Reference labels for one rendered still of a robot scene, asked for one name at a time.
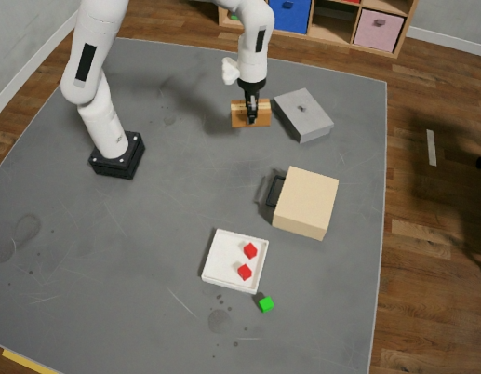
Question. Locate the brown cardboard box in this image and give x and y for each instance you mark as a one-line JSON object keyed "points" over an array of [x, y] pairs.
{"points": [[239, 113]]}

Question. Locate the red block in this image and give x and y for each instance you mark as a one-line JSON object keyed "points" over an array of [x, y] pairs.
{"points": [[244, 272], [250, 251]]}

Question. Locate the green block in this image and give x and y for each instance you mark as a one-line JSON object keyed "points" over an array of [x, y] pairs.
{"points": [[266, 304]]}

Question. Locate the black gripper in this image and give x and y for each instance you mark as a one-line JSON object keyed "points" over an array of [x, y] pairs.
{"points": [[252, 93]]}

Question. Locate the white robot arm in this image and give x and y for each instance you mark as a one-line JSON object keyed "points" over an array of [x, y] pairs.
{"points": [[97, 25]]}

